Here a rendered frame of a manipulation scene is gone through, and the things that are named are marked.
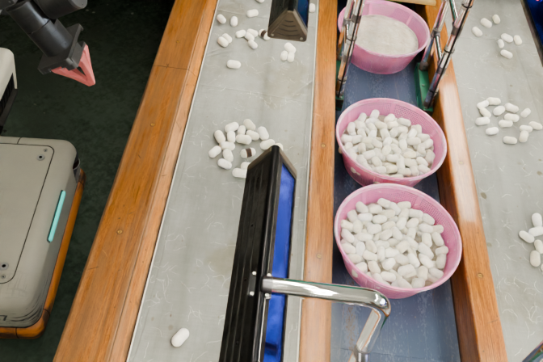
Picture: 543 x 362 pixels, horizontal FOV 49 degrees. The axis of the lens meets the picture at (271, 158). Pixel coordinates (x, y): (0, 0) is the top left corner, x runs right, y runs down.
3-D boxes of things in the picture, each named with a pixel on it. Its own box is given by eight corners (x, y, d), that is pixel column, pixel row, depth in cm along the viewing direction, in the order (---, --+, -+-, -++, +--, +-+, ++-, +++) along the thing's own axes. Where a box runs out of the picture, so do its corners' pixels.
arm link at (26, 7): (6, -10, 100) (-5, 10, 97) (39, -24, 98) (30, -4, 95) (33, 21, 105) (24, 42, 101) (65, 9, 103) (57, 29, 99)
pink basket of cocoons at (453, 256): (326, 305, 122) (333, 281, 115) (328, 201, 139) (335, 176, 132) (454, 320, 122) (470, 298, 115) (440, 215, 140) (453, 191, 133)
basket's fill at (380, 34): (339, 69, 170) (343, 54, 166) (340, 23, 185) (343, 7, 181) (417, 79, 171) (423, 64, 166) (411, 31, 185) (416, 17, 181)
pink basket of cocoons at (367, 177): (352, 213, 138) (360, 187, 131) (315, 132, 154) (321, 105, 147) (453, 194, 144) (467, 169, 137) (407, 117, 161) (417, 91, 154)
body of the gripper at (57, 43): (86, 30, 109) (61, -3, 104) (73, 66, 103) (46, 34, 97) (56, 40, 111) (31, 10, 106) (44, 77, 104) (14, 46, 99)
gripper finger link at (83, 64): (111, 62, 115) (82, 25, 108) (105, 87, 110) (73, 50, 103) (82, 73, 117) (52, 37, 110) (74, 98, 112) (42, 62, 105)
